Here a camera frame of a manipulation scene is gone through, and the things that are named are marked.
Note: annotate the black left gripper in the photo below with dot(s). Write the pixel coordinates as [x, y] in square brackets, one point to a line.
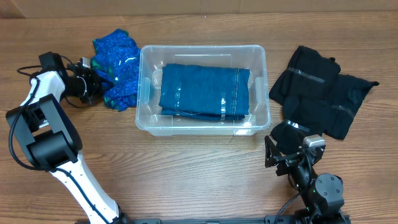
[89, 82]

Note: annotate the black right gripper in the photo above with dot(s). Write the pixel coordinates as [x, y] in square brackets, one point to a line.
[273, 157]

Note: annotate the blue green sequin cloth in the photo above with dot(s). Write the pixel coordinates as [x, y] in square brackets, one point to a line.
[116, 62]

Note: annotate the blue denim jeans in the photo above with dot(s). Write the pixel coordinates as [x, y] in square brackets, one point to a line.
[209, 93]

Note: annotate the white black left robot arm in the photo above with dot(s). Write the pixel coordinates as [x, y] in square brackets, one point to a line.
[43, 138]

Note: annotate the black folded garment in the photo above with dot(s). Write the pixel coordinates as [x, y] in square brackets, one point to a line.
[316, 99]

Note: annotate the clear plastic storage bin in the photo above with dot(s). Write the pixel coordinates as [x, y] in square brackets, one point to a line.
[154, 57]

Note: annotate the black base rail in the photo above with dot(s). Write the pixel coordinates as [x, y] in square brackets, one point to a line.
[217, 221]

